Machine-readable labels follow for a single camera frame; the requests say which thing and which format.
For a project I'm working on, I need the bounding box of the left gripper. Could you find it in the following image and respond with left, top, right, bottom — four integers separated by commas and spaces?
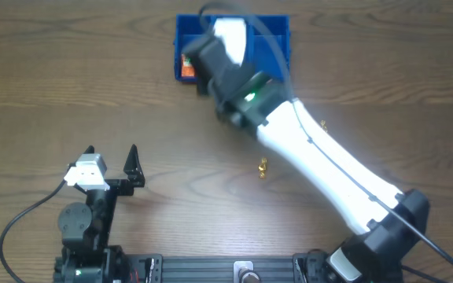
83, 143, 146, 197

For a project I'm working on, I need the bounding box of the orange candy box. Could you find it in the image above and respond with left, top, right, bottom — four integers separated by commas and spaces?
181, 53, 196, 79

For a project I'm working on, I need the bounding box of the blue tray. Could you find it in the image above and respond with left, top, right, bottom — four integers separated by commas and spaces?
173, 13, 292, 83

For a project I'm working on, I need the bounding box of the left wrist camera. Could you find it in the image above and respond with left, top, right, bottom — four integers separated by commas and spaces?
63, 153, 109, 193

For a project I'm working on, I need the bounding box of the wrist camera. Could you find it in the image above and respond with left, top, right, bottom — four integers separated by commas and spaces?
212, 17, 248, 67
63, 153, 109, 193

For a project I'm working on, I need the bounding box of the black cable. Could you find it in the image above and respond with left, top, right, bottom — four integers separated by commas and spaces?
197, 2, 453, 283
0, 178, 68, 283

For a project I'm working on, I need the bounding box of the mounting rail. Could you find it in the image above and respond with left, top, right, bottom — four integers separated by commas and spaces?
126, 253, 332, 283

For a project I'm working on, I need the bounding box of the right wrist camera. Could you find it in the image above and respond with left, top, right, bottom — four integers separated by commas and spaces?
212, 17, 248, 67

